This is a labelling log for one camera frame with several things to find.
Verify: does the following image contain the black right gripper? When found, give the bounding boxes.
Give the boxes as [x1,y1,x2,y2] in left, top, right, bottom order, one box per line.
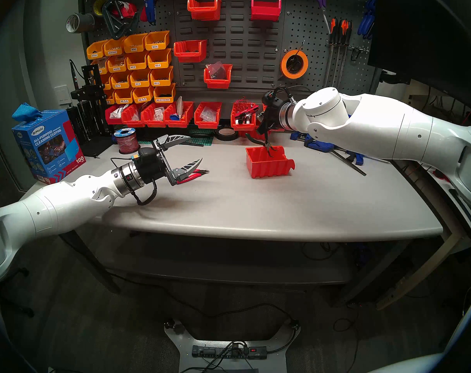
[259,89,287,143]

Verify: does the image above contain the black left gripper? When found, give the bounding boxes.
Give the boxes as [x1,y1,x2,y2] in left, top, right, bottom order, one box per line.
[134,134,203,187]

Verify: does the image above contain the dark green handled pliers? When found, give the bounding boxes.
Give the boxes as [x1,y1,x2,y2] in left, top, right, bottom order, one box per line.
[246,131,277,159]

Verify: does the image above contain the red handled flush cutters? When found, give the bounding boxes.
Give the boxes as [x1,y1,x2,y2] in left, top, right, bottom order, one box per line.
[176,168,211,185]

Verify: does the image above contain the red plastic storage box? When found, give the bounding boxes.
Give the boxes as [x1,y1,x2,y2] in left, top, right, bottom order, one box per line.
[245,145,296,179]

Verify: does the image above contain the blue cleaning cloth box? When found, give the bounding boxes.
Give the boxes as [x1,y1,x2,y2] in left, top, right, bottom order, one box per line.
[12,110,86,185]

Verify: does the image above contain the red plastic parts bin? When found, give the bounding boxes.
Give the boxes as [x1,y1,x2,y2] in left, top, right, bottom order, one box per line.
[165,101,194,128]
[174,40,207,63]
[187,0,222,21]
[194,102,223,129]
[105,105,123,125]
[203,64,233,90]
[121,104,145,127]
[251,0,282,22]
[141,103,170,128]
[231,103,257,131]

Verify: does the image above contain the green cutting mat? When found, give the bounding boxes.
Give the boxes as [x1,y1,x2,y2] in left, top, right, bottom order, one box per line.
[138,128,214,147]

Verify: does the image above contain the black tape roll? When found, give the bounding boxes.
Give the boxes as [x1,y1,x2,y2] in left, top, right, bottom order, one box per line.
[214,127,239,142]

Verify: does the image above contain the orange tape roll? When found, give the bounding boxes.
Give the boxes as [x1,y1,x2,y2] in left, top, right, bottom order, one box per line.
[280,50,309,80]

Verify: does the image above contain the clear plastic parts bags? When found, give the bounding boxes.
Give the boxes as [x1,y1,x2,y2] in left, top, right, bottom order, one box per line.
[206,61,226,80]

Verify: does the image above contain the black metal stand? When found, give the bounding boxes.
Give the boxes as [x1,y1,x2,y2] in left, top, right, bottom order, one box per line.
[69,59,112,158]

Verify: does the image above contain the orange black screwdriver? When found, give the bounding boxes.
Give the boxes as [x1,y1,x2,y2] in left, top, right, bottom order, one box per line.
[338,21,353,90]
[332,19,348,91]
[324,18,338,90]

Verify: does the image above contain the black table leg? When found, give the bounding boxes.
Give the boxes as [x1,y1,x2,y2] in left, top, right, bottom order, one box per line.
[332,240,412,307]
[59,230,121,294]

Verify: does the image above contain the black metal clamp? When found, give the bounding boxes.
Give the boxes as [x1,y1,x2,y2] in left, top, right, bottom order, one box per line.
[102,0,140,40]

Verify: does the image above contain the blue spring clamps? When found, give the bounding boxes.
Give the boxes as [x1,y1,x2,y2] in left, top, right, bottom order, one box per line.
[358,0,377,40]

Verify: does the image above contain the blue cloth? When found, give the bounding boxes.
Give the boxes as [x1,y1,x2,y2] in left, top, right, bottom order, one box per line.
[12,103,43,123]

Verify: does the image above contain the black monitor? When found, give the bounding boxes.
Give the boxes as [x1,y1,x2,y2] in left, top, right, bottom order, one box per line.
[367,0,471,116]

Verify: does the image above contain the black power strip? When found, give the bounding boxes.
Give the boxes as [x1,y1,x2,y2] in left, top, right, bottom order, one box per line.
[192,344,268,360]

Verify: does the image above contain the red wire tangle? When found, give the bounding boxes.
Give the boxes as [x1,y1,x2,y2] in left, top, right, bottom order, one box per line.
[235,98,259,113]

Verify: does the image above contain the red wire spool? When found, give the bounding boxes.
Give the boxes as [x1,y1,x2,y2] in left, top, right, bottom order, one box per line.
[114,127,141,155]

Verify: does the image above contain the grey pegboard tool wall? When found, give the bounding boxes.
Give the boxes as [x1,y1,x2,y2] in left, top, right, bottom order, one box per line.
[78,0,377,101]

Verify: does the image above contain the white wall plate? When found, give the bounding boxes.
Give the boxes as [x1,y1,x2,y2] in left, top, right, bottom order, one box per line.
[53,85,72,106]

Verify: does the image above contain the grey duct tape roll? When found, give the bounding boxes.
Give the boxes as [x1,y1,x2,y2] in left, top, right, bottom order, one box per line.
[66,13,95,34]

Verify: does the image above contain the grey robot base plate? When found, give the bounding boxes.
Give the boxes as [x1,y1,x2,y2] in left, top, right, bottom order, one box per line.
[164,321,301,373]

